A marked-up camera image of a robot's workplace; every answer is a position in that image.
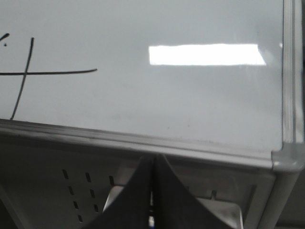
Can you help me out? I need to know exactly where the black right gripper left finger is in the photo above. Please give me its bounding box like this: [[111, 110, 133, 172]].
[[84, 156, 154, 229]]

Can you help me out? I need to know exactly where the white perforated metal stand panel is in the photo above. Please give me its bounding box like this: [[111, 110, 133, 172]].
[[0, 136, 275, 229]]

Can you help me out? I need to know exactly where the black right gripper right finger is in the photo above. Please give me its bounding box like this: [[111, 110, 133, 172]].
[[152, 155, 230, 229]]

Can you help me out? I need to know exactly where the white whiteboard with grey frame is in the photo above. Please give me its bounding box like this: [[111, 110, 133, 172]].
[[0, 0, 305, 172]]

